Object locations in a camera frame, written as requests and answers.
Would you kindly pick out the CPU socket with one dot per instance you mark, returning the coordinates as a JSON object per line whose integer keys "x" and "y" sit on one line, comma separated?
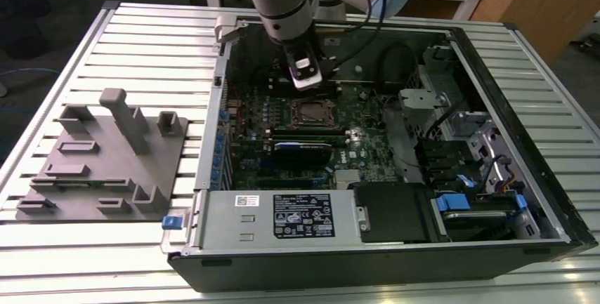
{"x": 293, "y": 121}

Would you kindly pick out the silver CPU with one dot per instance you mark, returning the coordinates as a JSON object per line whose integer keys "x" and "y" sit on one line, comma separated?
{"x": 315, "y": 112}

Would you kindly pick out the green RAM stick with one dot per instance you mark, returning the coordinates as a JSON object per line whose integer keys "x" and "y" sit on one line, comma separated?
{"x": 97, "y": 184}
{"x": 309, "y": 138}

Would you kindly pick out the grey wheeled chair base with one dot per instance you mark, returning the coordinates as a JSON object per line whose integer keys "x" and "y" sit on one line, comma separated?
{"x": 591, "y": 37}

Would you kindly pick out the blue drive bay tab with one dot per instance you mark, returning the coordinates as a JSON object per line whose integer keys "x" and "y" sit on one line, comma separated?
{"x": 466, "y": 181}
{"x": 522, "y": 201}

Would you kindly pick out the grey parts rack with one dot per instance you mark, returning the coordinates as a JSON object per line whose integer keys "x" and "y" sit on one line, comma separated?
{"x": 94, "y": 198}

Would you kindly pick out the black graphics card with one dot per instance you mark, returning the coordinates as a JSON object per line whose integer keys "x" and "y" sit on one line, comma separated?
{"x": 300, "y": 156}

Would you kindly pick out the silver power supply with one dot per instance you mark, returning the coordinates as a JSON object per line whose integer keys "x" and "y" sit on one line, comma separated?
{"x": 221, "y": 212}

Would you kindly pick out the blue case latch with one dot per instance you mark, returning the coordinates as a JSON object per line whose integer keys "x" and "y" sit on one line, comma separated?
{"x": 173, "y": 222}

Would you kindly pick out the black PC case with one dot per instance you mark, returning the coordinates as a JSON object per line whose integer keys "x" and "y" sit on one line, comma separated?
{"x": 328, "y": 272}

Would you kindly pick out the silver chipset heat sink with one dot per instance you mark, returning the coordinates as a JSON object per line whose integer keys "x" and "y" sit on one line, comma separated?
{"x": 350, "y": 175}

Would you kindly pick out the silver hinged metal bracket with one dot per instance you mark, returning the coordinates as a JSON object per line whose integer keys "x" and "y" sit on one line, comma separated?
{"x": 418, "y": 102}

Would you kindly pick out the black office chair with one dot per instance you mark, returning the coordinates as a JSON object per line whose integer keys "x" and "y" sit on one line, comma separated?
{"x": 23, "y": 19}

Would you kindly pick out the hard disk in blue carrier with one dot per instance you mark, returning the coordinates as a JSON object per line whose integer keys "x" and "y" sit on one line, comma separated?
{"x": 452, "y": 201}

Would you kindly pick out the green motherboard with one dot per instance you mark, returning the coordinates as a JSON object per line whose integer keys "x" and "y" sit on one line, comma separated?
{"x": 375, "y": 149}

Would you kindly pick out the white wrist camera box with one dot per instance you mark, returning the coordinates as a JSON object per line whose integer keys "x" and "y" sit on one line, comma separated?
{"x": 305, "y": 72}

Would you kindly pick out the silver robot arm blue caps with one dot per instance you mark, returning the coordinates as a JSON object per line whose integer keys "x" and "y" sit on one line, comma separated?
{"x": 281, "y": 2}

